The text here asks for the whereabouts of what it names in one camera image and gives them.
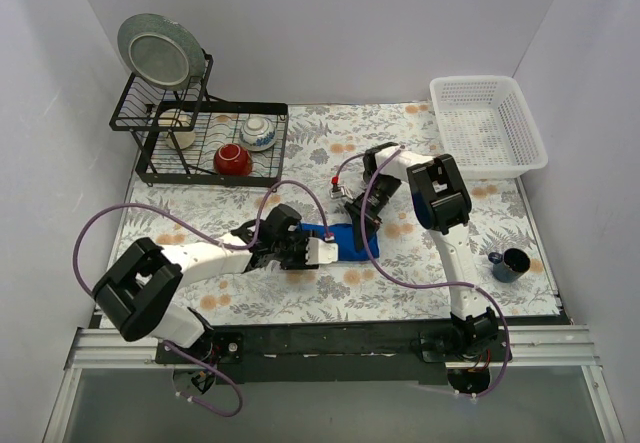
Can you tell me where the blue printed t shirt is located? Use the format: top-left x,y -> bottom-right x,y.
299,223 -> 380,262

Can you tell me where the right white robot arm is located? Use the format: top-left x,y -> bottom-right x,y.
344,143 -> 499,361

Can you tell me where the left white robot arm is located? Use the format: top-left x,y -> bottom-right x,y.
92,205 -> 319,363

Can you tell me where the red bowl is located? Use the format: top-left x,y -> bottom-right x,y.
214,143 -> 253,176

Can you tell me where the white blue patterned bowl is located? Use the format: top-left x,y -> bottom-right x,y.
240,115 -> 276,152

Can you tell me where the white plastic basket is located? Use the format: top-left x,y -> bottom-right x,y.
430,75 -> 548,180

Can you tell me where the dark blue mug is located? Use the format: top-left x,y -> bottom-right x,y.
488,248 -> 531,283

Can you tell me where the floral table mat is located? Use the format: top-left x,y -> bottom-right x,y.
117,102 -> 560,324

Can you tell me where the cream mug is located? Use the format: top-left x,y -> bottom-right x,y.
158,109 -> 196,150

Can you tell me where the grey green plate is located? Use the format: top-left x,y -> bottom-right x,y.
117,13 -> 206,91

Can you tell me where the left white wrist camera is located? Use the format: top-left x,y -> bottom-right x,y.
305,237 -> 339,266

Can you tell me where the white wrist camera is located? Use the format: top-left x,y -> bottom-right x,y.
305,237 -> 339,266
329,175 -> 349,199

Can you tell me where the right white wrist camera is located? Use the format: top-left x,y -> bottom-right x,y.
329,175 -> 349,199

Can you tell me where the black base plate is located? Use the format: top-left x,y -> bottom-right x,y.
189,319 -> 511,385

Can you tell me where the black wire dish rack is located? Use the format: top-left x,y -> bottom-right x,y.
109,53 -> 289,188

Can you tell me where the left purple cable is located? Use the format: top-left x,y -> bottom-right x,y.
73,180 -> 335,418

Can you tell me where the aluminium frame rail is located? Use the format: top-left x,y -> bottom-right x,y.
44,325 -> 625,442

